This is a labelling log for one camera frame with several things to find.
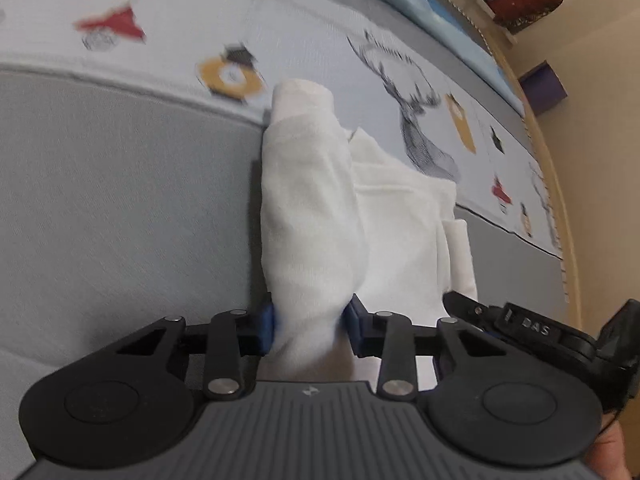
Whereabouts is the lamp-printed blanket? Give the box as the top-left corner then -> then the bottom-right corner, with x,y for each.
0,0 -> 566,262

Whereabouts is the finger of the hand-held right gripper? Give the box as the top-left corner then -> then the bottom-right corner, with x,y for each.
442,291 -> 506,334

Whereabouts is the light blue quilt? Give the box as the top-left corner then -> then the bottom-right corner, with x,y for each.
320,0 -> 526,116

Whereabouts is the wooden bed frame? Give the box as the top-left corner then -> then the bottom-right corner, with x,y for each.
410,0 -> 586,322

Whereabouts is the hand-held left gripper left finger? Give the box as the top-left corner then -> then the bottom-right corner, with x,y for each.
117,292 -> 277,401

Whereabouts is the purple box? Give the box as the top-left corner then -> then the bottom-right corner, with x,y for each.
518,62 -> 569,114

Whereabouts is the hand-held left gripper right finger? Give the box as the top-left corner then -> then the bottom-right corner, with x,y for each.
342,293 -> 506,402

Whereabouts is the person's right hand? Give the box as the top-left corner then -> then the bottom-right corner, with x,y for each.
589,422 -> 634,480

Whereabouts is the white long-sleeve shirt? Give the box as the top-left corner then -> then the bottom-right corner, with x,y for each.
257,78 -> 480,394

